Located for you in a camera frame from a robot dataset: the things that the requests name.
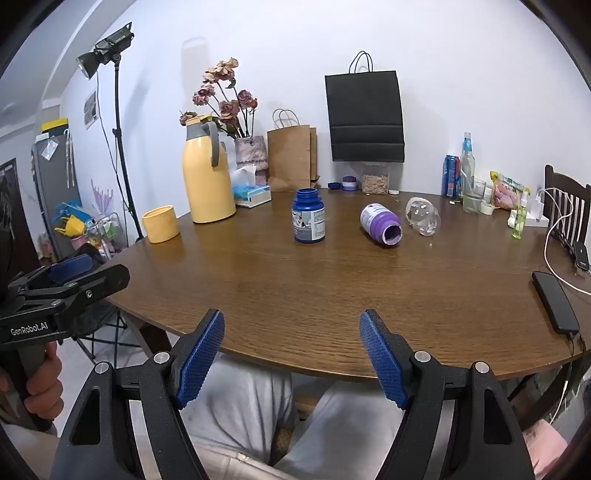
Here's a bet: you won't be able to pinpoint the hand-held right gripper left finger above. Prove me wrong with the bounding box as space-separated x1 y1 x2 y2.
50 308 226 480

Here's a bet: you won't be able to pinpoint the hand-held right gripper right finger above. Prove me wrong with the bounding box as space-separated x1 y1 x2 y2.
359 308 536 480

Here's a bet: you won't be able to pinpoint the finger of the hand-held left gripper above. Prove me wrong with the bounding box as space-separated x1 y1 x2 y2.
18 264 131 320
7 253 106 297

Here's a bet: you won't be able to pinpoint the clear glass cup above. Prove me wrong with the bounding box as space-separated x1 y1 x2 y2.
405 196 441 237

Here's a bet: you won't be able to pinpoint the yellow cup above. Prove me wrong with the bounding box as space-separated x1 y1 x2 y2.
141 205 181 244

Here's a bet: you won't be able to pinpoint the person's left hand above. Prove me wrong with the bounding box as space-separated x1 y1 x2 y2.
0 353 64 421

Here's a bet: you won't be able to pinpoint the cart with colourful items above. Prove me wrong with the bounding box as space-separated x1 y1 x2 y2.
54 198 129 260

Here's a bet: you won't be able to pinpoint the person's grey pants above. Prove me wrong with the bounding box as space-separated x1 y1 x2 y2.
180 353 407 480

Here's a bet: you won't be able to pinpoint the grey refrigerator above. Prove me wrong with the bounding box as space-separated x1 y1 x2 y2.
31 131 83 259

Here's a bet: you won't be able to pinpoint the black light stand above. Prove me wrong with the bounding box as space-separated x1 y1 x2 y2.
95 60 145 243

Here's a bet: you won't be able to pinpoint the purple plastic bottle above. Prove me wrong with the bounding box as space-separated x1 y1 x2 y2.
360 203 404 247

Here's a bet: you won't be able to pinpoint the yellow box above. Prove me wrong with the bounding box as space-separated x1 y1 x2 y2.
39 117 69 136

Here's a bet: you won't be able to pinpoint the yellow thermos jug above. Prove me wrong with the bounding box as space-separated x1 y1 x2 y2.
181 114 238 224

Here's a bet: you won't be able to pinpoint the blue plastic bottle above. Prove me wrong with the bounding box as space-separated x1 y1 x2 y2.
291 188 327 244

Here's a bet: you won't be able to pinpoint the tissue box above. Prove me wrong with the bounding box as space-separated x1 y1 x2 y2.
230 165 273 208

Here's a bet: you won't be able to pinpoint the black smartphone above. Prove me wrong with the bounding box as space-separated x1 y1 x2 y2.
532 271 581 335

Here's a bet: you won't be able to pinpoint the clear jar of cereal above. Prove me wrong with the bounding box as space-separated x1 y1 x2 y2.
361 161 390 195

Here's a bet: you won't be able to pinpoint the pink cloth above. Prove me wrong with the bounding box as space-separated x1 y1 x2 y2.
522 420 570 480

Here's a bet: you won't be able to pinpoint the drinking glass with water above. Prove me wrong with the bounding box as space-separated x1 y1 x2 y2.
462 179 487 214

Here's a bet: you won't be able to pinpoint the green spray bottle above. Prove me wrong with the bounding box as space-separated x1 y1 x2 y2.
511 191 529 240

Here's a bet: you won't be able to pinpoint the blue drink can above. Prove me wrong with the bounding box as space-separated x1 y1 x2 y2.
442 154 461 198

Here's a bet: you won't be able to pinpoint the pink vase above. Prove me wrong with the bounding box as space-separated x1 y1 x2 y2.
235 135 270 185

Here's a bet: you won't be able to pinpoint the pink snack bag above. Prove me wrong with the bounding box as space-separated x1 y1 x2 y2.
489 171 532 210

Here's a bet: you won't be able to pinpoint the white power strip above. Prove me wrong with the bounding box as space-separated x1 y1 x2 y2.
508 187 550 228

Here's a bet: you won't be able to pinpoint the dried pink flowers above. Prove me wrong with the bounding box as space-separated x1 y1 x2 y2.
179 58 259 139

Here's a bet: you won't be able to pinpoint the tall glass bottle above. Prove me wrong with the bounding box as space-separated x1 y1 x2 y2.
460 132 476 199

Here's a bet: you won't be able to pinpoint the studio light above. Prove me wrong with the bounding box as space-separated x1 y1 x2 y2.
76 22 136 81

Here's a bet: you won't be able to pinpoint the brown paper bag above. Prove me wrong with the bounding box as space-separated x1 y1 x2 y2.
267 109 319 193

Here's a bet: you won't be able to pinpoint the black paper bag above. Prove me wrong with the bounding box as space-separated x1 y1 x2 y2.
324 51 406 163

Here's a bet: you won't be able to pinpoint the dark wooden chair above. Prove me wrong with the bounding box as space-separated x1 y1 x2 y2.
544 165 591 245

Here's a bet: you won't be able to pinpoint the wall panel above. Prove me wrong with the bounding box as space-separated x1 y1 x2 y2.
84 90 100 128

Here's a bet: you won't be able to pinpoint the white charging cable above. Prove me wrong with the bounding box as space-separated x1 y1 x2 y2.
538 186 591 296

